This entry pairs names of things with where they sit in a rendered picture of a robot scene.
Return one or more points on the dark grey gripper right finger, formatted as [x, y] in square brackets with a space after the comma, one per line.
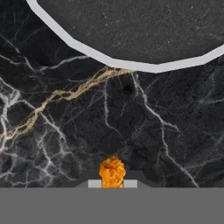
[130, 183]

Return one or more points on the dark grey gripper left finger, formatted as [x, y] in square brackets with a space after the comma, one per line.
[94, 183]

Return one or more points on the orange raw meat piece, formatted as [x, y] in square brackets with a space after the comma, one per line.
[112, 172]

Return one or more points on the dark grey pan white rim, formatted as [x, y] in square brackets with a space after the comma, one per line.
[137, 27]

